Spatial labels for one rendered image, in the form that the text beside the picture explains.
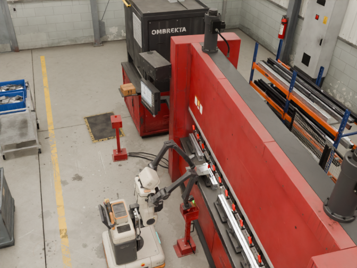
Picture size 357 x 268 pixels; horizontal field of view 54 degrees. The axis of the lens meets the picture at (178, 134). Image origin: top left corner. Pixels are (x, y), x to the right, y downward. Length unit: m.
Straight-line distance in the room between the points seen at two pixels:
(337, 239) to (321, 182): 0.47
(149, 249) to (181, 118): 1.78
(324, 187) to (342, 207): 0.29
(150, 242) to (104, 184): 1.52
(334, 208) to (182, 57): 2.80
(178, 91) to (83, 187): 2.18
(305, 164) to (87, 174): 3.99
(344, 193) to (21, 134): 5.35
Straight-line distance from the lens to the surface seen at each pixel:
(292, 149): 2.81
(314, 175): 2.63
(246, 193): 3.33
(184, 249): 4.71
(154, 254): 4.47
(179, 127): 5.01
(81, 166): 6.08
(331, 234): 2.30
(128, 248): 4.17
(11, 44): 10.49
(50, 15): 10.27
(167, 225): 5.09
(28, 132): 6.54
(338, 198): 2.30
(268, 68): 5.96
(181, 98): 4.74
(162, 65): 4.65
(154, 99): 4.78
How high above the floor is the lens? 3.95
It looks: 36 degrees down
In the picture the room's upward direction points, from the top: 2 degrees clockwise
